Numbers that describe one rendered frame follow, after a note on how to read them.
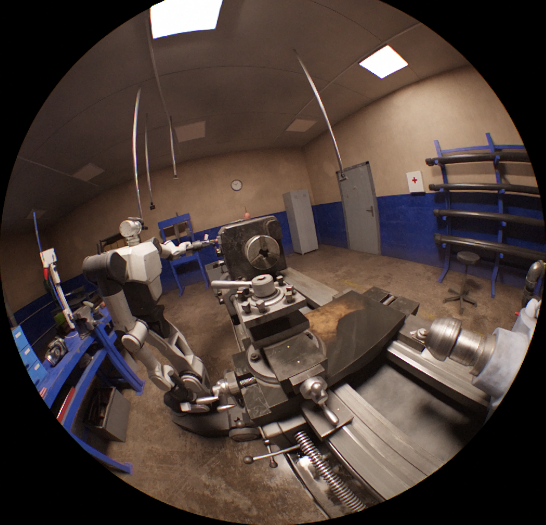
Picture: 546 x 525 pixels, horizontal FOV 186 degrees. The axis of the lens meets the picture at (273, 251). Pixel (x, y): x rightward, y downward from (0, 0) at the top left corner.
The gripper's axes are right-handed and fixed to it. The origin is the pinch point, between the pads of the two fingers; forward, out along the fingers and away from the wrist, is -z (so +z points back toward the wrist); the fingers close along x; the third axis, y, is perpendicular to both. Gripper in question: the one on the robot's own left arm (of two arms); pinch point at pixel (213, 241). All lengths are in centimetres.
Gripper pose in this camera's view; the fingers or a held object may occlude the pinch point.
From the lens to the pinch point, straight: 147.9
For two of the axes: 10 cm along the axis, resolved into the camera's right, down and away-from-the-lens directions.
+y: -2.1, -9.5, -2.3
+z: -9.1, 2.7, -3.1
